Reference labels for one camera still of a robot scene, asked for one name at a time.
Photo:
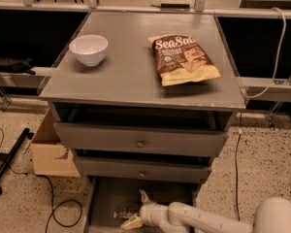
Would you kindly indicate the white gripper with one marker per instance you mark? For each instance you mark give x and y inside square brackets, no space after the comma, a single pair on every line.
[149,214]

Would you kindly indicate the clear plastic water bottle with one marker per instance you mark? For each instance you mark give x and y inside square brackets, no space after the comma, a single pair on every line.
[125,213]

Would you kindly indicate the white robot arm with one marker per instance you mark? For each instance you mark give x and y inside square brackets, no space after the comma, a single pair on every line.
[272,216]

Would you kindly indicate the grey bottom drawer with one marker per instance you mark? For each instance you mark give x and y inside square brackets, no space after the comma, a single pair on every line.
[113,194]

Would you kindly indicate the grey drawer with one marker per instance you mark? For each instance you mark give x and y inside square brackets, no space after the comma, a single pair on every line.
[113,194]
[141,139]
[142,170]

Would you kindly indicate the grey middle drawer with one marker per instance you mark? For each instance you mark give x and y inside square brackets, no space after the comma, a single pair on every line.
[142,170]

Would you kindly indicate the grey top drawer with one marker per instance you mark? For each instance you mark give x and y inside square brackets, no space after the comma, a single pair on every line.
[141,139]

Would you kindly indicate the grey drawer cabinet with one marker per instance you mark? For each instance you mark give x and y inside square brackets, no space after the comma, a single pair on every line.
[125,89]

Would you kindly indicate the cardboard box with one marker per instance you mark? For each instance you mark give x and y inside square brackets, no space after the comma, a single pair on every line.
[50,157]

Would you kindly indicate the black metal pole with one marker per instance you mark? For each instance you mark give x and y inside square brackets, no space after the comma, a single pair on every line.
[6,158]

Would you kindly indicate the brown sea salt chip bag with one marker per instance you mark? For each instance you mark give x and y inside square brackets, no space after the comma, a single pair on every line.
[180,59]

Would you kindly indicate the white bowl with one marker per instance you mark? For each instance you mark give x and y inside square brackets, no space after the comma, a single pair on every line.
[89,50]

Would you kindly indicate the black flat device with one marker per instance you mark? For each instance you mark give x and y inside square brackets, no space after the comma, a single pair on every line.
[174,7]

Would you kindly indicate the black bag on rail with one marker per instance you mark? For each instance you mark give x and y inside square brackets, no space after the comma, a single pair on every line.
[11,65]

